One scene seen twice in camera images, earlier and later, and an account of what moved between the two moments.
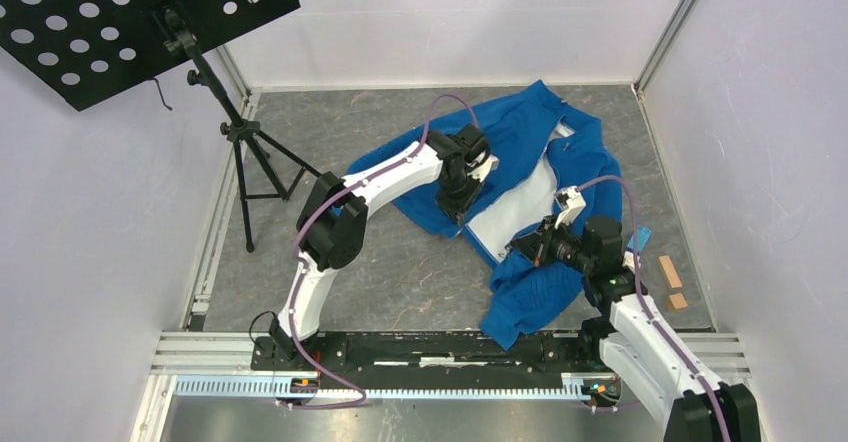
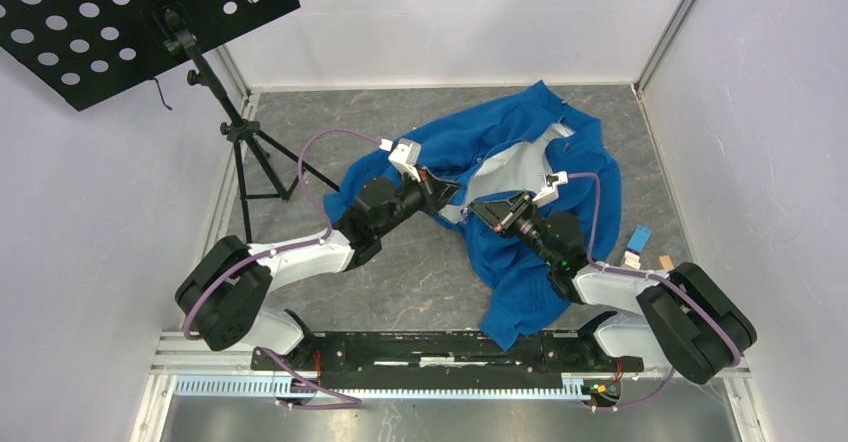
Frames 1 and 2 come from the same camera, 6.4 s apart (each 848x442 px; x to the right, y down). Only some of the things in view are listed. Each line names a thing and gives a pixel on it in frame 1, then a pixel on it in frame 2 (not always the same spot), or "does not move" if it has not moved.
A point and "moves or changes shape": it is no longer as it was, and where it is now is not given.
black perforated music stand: x=88 y=30 does not move
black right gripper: x=534 y=245 → x=501 y=215
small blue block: x=643 y=234 does not move
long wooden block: x=670 y=272 does not move
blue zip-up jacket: x=503 y=161 moves or changes shape
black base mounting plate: x=434 y=360 does not move
